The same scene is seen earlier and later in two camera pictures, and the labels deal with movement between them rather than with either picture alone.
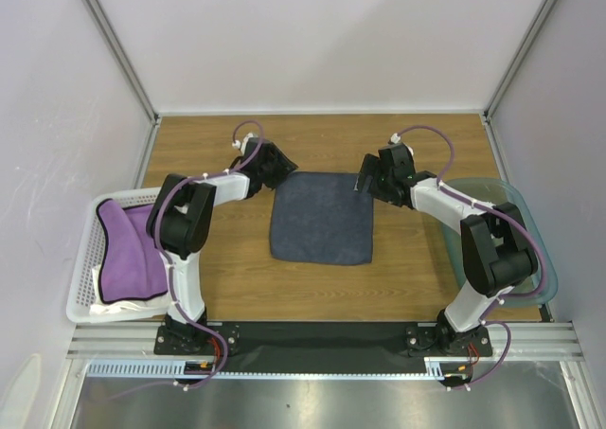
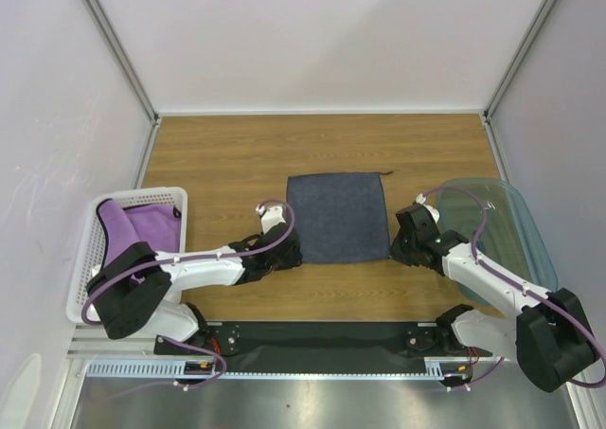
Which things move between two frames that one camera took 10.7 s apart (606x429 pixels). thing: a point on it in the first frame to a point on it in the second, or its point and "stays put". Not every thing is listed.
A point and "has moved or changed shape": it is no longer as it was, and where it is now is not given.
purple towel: x=133 y=265 stays put
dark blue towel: x=317 y=218 has moved or changed shape
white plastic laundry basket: x=81 y=291 stays put
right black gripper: x=375 y=178 to x=404 y=249
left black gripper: x=281 y=164 to x=293 y=259
